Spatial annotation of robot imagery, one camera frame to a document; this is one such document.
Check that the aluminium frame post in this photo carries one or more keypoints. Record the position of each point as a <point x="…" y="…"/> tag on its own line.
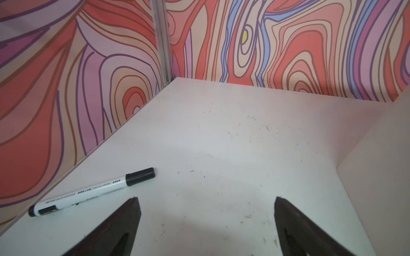
<point x="159" y="14"/>

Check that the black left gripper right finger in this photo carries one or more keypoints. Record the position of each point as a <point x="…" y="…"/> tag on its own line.
<point x="300" y="236"/>

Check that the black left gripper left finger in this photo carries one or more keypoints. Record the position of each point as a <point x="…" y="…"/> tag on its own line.
<point x="115" y="236"/>

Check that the black white marker pen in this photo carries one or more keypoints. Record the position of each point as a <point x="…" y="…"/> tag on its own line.
<point x="67" y="200"/>

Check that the white drawer cabinet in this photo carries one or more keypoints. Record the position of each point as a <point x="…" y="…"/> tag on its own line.
<point x="376" y="177"/>

